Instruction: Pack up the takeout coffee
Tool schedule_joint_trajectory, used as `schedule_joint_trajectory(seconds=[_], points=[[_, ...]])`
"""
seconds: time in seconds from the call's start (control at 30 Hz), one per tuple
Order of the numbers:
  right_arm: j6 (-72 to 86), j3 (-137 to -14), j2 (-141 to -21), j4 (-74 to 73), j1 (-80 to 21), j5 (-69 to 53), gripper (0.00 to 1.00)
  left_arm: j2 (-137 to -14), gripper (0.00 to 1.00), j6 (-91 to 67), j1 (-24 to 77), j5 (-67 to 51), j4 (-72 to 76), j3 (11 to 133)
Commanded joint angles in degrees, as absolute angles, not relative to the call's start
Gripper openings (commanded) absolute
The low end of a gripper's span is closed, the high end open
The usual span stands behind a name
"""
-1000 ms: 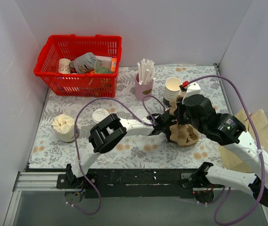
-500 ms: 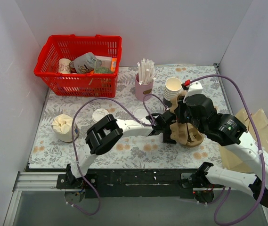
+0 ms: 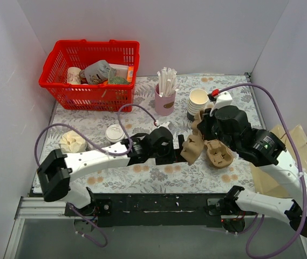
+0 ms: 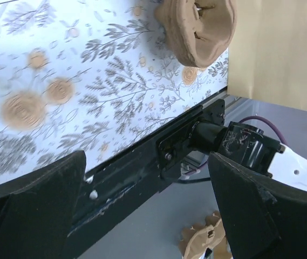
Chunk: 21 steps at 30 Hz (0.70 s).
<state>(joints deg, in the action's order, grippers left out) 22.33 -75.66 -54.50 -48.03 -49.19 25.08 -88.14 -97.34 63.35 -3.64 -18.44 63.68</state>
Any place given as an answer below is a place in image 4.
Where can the brown paper scrap below table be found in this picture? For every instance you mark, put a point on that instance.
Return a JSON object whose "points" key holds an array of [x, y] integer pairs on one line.
{"points": [[200, 237]]}

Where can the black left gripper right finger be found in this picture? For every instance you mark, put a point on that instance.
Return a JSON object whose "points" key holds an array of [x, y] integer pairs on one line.
{"points": [[262, 218]]}

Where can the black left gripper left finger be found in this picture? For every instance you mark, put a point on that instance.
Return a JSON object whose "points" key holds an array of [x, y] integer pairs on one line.
{"points": [[36, 209]]}

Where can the brown cardboard cup carrier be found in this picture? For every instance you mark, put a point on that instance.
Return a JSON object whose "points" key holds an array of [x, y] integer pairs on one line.
{"points": [[197, 32]]}

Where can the cream paper bag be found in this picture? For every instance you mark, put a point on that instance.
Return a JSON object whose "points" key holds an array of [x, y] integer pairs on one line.
{"points": [[268, 53]]}

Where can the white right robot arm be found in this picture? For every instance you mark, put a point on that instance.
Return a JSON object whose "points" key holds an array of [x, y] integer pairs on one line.
{"points": [[249, 147]]}

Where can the floral patterned table mat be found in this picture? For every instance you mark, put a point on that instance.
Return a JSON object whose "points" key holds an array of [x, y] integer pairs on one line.
{"points": [[88, 75]]}

